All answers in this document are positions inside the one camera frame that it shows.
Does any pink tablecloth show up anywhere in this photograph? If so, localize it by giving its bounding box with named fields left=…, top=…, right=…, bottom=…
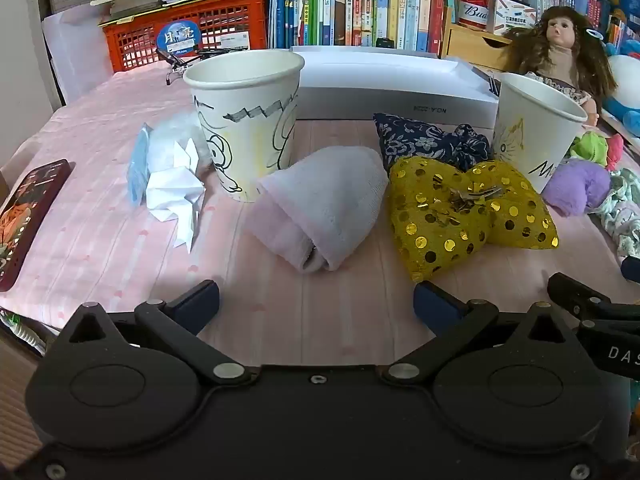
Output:
left=0, top=67, right=640, bottom=372

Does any white cup with cartoon drawing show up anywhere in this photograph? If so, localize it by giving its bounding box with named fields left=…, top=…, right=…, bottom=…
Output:
left=182, top=50, right=306, bottom=204

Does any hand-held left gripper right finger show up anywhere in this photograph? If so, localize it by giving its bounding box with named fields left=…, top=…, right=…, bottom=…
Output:
left=382, top=280, right=582, bottom=386

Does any white paper origami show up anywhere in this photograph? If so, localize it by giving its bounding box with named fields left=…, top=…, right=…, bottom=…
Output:
left=144, top=137, right=207, bottom=254

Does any purple plush toy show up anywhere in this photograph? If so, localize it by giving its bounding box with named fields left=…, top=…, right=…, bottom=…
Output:
left=541, top=157, right=612, bottom=217

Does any miniature wire bicycle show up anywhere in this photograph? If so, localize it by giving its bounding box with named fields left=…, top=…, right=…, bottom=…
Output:
left=155, top=47, right=236, bottom=85

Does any white printed carton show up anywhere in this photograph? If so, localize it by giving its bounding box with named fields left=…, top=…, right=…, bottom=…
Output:
left=487, top=0, right=538, bottom=37

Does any white plastic bag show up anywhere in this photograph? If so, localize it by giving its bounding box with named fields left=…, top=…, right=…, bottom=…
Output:
left=145, top=109, right=211, bottom=171

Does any green floral cloth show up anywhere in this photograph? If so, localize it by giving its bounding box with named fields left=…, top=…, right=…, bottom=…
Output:
left=592, top=167, right=640, bottom=258

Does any pink towel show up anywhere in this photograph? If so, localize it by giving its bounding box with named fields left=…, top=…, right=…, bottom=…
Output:
left=244, top=146, right=390, bottom=274

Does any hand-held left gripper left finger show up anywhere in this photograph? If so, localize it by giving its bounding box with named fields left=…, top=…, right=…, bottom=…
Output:
left=59, top=280, right=252, bottom=387

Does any round blue card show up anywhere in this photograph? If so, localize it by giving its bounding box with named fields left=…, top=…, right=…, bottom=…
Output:
left=156, top=19, right=202, bottom=56

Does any brown-haired doll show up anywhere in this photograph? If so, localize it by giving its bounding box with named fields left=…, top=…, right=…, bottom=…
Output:
left=500, top=6, right=619, bottom=127

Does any blue and white plush toy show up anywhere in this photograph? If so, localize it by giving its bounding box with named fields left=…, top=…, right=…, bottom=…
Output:
left=600, top=40, right=640, bottom=137

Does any red beer can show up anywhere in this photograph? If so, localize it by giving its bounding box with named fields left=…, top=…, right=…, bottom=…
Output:
left=458, top=0, right=493, bottom=31

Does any white cardboard box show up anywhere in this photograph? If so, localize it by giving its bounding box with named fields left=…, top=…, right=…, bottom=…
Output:
left=289, top=46, right=502, bottom=129

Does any pink scrunchie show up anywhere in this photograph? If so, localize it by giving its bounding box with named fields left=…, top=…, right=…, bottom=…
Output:
left=605, top=134, right=626, bottom=172

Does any white cup with yellow lettering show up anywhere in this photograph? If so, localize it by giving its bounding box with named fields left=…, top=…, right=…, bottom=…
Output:
left=492, top=72, right=589, bottom=194

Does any wooden drawer box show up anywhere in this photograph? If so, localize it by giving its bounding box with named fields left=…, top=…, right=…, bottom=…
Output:
left=439, top=7, right=514, bottom=72

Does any red plastic crate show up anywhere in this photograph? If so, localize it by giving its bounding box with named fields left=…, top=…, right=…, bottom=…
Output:
left=102, top=0, right=270, bottom=74

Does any row of tall picture books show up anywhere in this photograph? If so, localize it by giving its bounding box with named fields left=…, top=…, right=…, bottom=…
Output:
left=269, top=0, right=447, bottom=52

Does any phone with dark red case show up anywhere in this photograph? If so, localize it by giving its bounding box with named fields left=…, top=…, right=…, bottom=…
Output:
left=0, top=159, right=75, bottom=292

